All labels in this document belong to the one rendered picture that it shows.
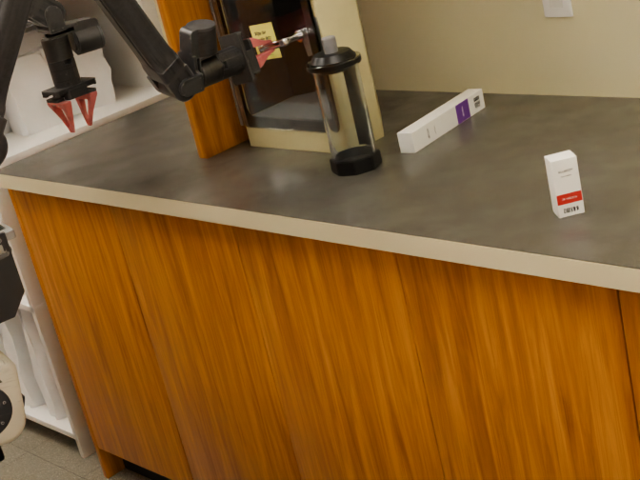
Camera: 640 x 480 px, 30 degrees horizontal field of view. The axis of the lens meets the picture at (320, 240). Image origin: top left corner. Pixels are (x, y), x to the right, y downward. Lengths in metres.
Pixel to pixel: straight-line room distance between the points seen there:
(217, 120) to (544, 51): 0.74
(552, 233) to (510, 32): 0.87
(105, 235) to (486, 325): 1.14
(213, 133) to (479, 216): 0.89
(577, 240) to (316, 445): 0.92
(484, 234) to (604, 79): 0.73
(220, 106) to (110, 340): 0.70
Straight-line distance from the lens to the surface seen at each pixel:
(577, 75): 2.61
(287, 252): 2.32
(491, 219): 2.00
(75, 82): 2.59
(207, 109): 2.71
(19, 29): 2.08
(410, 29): 2.87
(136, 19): 2.21
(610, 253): 1.80
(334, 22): 2.46
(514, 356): 2.01
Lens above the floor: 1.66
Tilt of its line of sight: 21 degrees down
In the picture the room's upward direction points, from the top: 14 degrees counter-clockwise
